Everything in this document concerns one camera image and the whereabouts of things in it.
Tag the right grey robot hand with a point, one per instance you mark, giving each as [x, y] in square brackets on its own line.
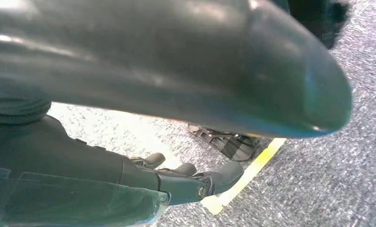
[65, 163]

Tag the dark robot body part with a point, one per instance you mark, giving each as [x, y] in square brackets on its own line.
[319, 18]

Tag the dark robot leg shell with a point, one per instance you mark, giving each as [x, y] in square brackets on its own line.
[144, 56]

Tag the black robot foot plate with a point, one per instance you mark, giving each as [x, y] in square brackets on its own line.
[231, 145]

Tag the yellow floor tape square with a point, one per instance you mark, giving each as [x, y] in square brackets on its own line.
[255, 166]

